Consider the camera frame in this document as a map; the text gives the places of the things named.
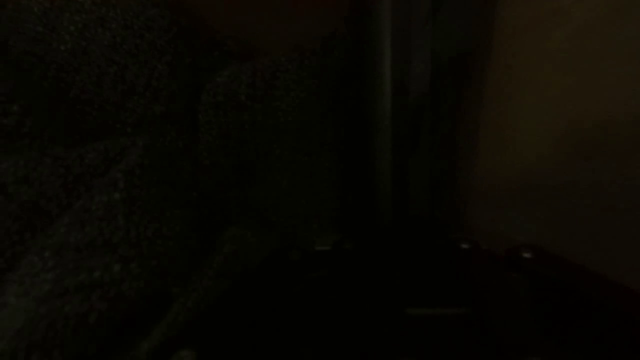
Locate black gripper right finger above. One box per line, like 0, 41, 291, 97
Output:
425, 0, 496, 245

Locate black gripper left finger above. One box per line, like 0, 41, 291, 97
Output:
362, 0, 428, 245

